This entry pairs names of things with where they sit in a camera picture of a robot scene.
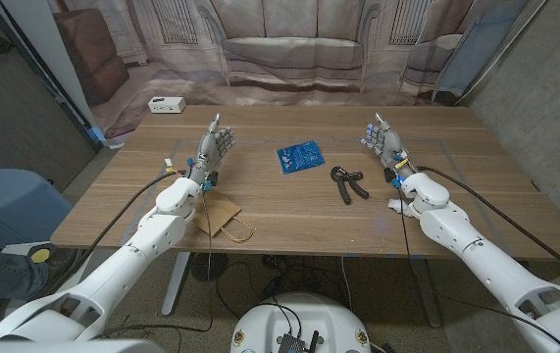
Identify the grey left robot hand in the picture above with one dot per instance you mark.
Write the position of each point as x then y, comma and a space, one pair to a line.
208, 152

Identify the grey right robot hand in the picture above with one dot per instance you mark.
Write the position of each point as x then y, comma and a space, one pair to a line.
390, 144

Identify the black grip strengthener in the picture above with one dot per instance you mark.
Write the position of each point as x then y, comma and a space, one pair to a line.
345, 195

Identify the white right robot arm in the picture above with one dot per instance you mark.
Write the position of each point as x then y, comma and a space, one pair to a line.
456, 230

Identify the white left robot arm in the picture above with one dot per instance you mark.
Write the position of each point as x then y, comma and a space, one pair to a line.
152, 235

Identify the brown paper bag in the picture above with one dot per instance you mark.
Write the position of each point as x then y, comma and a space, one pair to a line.
218, 211

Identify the blue gel bag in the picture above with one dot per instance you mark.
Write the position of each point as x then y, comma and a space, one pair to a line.
299, 157

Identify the white crumpled cloth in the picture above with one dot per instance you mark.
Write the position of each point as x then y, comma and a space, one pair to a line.
397, 206

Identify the white power box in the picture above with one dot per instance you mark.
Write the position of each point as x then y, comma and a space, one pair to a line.
167, 104

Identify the black floor fan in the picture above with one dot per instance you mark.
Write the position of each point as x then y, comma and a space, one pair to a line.
209, 267

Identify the printed sofa backdrop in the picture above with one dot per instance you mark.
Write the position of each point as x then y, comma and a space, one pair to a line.
289, 49

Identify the white table leg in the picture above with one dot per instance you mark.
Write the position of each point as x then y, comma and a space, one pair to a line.
176, 284

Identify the grey table leg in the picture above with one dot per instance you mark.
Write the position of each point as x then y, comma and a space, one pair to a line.
426, 294

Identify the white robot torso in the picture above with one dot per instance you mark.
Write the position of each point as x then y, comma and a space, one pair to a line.
299, 314

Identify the white board with yellow marks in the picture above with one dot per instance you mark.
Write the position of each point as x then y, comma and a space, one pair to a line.
40, 255

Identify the blue plastic bin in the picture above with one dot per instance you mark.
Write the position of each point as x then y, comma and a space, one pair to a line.
10, 201

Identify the person leg in jeans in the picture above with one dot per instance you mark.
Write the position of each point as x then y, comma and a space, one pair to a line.
0, 274

